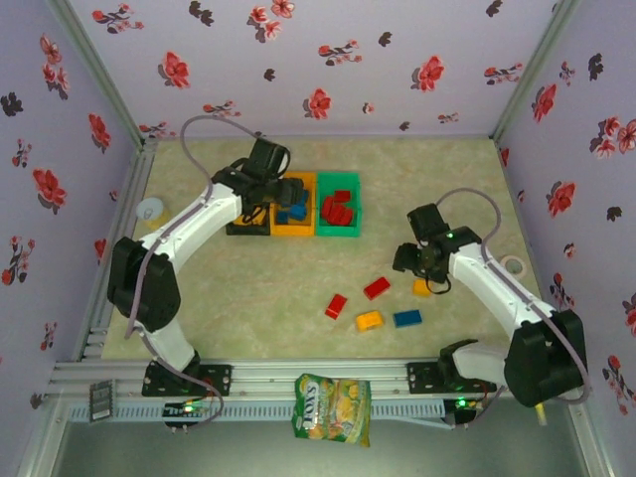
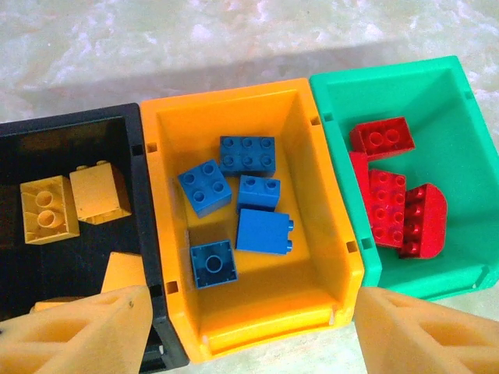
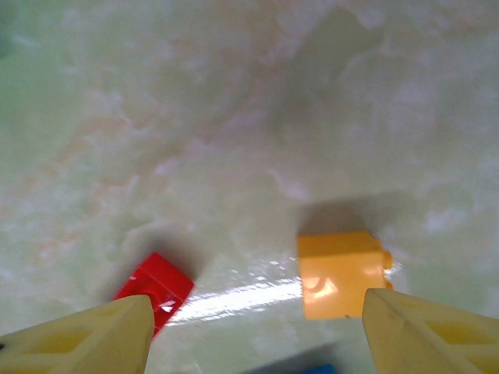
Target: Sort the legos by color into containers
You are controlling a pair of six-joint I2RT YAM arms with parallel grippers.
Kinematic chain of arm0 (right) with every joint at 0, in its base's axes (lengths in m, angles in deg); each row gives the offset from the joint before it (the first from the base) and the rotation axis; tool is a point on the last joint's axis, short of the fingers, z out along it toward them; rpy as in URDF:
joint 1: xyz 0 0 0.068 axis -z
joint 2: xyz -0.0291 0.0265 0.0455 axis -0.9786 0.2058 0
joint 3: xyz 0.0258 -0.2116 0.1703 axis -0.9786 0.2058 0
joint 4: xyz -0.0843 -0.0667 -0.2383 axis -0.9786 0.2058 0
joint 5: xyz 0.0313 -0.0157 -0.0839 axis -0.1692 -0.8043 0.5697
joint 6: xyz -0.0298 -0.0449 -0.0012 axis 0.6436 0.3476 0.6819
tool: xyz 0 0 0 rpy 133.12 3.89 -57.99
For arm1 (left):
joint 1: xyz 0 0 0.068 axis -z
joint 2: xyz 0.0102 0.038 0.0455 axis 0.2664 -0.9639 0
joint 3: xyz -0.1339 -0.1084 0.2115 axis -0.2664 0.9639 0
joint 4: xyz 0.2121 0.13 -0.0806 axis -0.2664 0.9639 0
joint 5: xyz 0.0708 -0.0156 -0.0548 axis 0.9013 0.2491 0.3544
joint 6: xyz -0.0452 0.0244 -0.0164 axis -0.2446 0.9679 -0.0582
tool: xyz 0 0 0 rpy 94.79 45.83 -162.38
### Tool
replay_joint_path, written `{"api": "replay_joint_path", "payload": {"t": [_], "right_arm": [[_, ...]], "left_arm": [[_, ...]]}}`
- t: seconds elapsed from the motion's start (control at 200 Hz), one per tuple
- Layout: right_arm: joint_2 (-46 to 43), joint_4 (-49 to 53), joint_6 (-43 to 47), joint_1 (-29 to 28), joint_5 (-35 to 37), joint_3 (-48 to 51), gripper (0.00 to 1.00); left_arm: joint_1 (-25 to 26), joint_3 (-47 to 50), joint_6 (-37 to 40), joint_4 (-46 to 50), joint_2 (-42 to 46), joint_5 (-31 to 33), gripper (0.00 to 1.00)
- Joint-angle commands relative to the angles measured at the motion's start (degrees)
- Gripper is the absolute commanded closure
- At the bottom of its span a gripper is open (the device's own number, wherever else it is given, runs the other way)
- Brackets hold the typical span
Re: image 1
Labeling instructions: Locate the orange plastic container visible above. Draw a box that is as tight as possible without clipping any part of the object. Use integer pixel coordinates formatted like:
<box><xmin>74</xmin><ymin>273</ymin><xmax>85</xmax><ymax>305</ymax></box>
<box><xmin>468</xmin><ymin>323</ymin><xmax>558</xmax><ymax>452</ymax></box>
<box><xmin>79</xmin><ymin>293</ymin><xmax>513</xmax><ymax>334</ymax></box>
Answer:
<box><xmin>270</xmin><ymin>171</ymin><xmax>319</xmax><ymax>238</ymax></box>

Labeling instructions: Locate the black plastic container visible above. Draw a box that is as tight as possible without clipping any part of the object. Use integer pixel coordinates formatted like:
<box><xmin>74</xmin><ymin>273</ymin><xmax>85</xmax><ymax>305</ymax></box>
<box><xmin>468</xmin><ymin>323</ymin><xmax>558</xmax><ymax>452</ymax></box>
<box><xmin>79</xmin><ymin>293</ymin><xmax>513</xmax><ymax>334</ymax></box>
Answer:
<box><xmin>226</xmin><ymin>198</ymin><xmax>273</xmax><ymax>237</ymax></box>

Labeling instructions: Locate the white tape roll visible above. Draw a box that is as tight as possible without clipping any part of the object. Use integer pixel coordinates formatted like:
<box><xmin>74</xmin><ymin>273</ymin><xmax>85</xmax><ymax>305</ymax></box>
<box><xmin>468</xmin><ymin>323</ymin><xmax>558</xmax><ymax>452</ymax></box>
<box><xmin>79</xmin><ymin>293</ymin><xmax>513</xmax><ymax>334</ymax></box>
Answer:
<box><xmin>499</xmin><ymin>254</ymin><xmax>527</xmax><ymax>280</ymax></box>

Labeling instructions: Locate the green plastic container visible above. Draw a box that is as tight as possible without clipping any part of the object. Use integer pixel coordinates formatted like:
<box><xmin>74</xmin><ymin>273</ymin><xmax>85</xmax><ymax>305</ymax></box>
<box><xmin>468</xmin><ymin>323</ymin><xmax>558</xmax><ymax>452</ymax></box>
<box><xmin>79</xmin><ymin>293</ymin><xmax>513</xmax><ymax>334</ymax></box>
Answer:
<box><xmin>316</xmin><ymin>171</ymin><xmax>364</xmax><ymax>239</ymax></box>

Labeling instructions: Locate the small yellow tin can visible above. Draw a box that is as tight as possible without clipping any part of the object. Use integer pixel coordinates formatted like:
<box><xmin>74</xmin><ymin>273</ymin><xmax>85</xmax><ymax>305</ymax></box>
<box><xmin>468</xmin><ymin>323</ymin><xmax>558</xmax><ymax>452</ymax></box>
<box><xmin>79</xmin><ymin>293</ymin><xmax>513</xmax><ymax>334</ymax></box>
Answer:
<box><xmin>136</xmin><ymin>196</ymin><xmax>173</xmax><ymax>231</ymax></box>

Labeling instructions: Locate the green candy bag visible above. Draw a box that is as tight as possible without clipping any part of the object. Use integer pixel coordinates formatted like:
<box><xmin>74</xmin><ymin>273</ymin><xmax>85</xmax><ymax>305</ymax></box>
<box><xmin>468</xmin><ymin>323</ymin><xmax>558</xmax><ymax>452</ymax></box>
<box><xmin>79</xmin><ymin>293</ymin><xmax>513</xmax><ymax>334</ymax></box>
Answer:
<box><xmin>291</xmin><ymin>373</ymin><xmax>373</xmax><ymax>448</ymax></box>

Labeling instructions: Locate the grey circuit module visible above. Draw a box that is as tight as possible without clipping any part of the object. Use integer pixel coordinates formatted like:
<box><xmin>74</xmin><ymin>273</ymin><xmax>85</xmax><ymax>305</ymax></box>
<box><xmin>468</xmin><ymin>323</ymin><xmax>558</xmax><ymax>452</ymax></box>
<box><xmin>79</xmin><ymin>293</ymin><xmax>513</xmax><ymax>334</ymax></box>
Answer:
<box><xmin>87</xmin><ymin>380</ymin><xmax>116</xmax><ymax>423</ymax></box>

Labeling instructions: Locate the grey right arm cable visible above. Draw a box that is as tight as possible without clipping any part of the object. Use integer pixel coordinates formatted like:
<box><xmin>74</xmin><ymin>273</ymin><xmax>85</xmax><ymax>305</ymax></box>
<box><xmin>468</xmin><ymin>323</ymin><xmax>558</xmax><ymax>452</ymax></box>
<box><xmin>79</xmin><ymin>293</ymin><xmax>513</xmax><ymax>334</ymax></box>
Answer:
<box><xmin>435</xmin><ymin>187</ymin><xmax>592</xmax><ymax>428</ymax></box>

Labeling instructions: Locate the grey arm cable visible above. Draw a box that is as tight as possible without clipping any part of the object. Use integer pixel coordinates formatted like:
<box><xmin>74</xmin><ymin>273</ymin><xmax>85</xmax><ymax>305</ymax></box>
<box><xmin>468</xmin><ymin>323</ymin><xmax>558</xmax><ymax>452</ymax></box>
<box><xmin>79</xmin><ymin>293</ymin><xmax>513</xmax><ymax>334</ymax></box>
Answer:
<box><xmin>435</xmin><ymin>187</ymin><xmax>592</xmax><ymax>428</ymax></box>
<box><xmin>123</xmin><ymin>114</ymin><xmax>264</xmax><ymax>429</ymax></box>

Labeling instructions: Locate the grey left arm cable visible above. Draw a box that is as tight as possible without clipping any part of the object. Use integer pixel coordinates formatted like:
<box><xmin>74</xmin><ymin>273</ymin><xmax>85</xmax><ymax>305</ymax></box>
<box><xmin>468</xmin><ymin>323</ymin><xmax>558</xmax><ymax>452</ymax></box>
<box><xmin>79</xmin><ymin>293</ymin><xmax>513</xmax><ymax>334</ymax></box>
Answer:
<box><xmin>123</xmin><ymin>114</ymin><xmax>264</xmax><ymax>429</ymax></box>

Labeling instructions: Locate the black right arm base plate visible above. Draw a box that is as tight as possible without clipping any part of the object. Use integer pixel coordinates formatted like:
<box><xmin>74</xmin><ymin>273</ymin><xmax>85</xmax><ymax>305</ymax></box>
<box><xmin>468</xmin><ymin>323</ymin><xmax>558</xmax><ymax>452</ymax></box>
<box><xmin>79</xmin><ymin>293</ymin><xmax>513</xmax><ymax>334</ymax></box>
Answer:
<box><xmin>405</xmin><ymin>361</ymin><xmax>497</xmax><ymax>394</ymax></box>

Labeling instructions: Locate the aluminium corner post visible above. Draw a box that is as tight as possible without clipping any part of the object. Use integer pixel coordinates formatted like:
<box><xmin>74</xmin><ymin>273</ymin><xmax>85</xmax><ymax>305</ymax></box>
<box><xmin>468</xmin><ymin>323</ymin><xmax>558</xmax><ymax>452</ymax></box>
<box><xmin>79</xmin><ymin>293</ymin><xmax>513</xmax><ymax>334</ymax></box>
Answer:
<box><xmin>44</xmin><ymin>0</ymin><xmax>158</xmax><ymax>153</ymax></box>
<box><xmin>489</xmin><ymin>0</ymin><xmax>582</xmax><ymax>145</ymax></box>

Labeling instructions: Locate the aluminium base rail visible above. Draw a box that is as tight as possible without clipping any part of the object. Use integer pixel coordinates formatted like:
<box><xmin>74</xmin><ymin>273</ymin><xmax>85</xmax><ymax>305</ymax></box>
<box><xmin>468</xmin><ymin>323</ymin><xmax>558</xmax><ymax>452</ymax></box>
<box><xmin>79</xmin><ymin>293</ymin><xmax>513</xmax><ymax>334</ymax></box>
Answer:
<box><xmin>49</xmin><ymin>356</ymin><xmax>593</xmax><ymax>398</ymax></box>

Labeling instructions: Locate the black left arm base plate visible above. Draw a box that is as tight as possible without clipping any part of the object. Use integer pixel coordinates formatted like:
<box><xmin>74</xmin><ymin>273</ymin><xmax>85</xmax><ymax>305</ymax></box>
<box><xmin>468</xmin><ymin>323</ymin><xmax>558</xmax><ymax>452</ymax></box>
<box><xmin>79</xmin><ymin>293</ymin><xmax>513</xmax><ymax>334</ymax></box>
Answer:
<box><xmin>141</xmin><ymin>364</ymin><xmax>234</xmax><ymax>398</ymax></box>

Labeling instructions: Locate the white slotted cable duct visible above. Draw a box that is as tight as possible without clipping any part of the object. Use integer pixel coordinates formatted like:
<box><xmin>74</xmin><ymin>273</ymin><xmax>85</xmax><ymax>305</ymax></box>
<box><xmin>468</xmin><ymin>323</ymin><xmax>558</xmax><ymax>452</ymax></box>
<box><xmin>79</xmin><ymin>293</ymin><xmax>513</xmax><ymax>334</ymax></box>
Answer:
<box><xmin>67</xmin><ymin>399</ymin><xmax>448</xmax><ymax>423</ymax></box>

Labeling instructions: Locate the aluminium frame leg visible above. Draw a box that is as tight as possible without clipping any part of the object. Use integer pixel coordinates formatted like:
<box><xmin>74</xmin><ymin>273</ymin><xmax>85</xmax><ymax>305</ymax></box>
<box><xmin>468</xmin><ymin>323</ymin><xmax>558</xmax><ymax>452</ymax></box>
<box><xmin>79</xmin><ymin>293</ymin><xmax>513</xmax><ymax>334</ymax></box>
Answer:
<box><xmin>14</xmin><ymin>397</ymin><xmax>76</xmax><ymax>477</ymax></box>
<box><xmin>563</xmin><ymin>395</ymin><xmax>615</xmax><ymax>477</ymax></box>

